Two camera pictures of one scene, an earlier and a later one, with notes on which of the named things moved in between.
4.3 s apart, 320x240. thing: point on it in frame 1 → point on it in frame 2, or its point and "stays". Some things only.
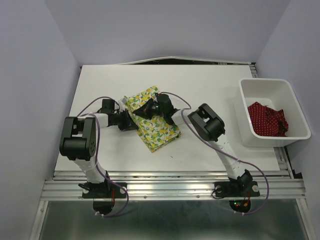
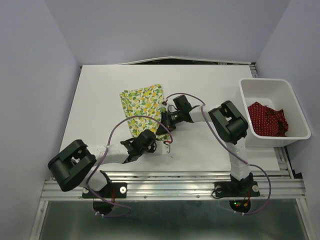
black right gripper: [144, 110] → [166, 119]
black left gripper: [129, 124] → [153, 146]
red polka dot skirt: [267, 121] stays
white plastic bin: [277, 94] stays
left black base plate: [104, 190] stays
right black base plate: [225, 189] stays
